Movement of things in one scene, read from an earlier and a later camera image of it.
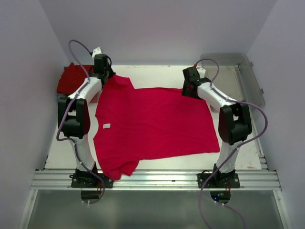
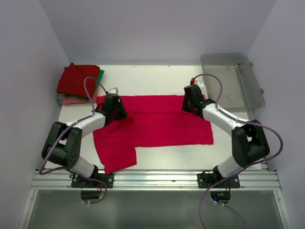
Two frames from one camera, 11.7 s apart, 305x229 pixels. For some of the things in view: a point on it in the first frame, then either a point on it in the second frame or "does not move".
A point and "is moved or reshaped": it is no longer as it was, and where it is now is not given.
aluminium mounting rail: [158, 180] does not move
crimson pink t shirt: [133, 124] is moved or reshaped
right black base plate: [218, 181] does not move
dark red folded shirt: [72, 78] does not move
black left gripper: [111, 73] -> [123, 112]
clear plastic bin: [236, 78] does not move
